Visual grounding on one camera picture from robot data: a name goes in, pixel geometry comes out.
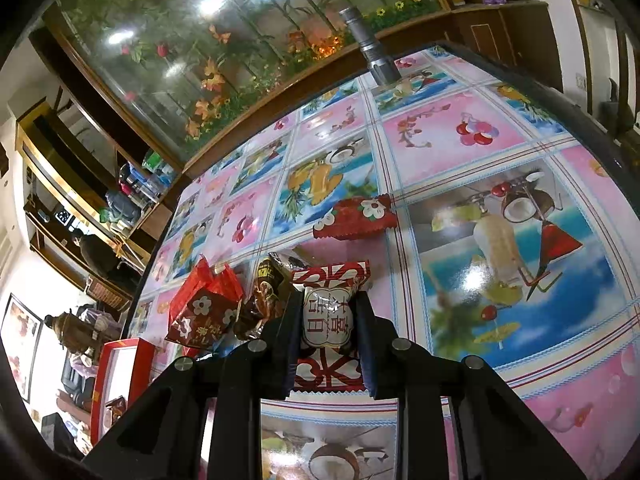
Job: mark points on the red flower snack packet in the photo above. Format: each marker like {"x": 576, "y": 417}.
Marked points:
{"x": 357, "y": 216}

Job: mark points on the printed fruit tablecloth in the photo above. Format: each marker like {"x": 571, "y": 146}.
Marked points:
{"x": 450, "y": 135}

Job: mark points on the glass flower display case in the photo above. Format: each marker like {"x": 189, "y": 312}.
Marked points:
{"x": 225, "y": 45}

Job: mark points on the golden brown cake packet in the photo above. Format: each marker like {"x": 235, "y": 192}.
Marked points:
{"x": 260, "y": 300}

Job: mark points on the puffy red flower snack bag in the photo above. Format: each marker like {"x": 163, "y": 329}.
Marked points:
{"x": 200, "y": 310}

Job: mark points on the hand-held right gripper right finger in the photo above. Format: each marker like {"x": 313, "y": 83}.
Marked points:
{"x": 366, "y": 345}

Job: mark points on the red cardboard box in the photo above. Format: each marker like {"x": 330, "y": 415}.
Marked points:
{"x": 117, "y": 370}

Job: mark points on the cluster of plastic bottles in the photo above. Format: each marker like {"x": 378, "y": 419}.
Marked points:
{"x": 145, "y": 180}

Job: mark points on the wooden side cabinet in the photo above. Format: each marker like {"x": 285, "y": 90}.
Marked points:
{"x": 510, "y": 45}

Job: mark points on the red white label snack packet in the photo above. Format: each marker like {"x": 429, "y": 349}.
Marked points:
{"x": 327, "y": 320}

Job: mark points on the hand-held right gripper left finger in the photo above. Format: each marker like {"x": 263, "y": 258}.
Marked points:
{"x": 294, "y": 330}

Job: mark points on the wooden counter cabinet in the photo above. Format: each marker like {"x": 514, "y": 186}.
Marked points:
{"x": 155, "y": 220}

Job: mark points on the grey spray can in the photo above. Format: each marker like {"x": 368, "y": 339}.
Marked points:
{"x": 370, "y": 45}

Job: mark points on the framed wall picture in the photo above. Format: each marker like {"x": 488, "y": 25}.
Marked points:
{"x": 20, "y": 345}

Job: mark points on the dark brown snack packet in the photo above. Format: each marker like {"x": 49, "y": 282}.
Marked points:
{"x": 116, "y": 407}

